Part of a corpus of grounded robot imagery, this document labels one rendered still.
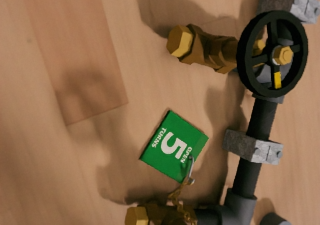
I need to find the grey cylinder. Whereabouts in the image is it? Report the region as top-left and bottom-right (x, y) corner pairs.
(259, 212), (292, 225)

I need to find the dark grey pipe with metal clamp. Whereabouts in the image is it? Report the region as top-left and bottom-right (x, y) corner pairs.
(125, 0), (320, 225)

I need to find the green tag with chain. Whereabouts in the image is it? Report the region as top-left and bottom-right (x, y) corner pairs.
(139, 110), (209, 225)

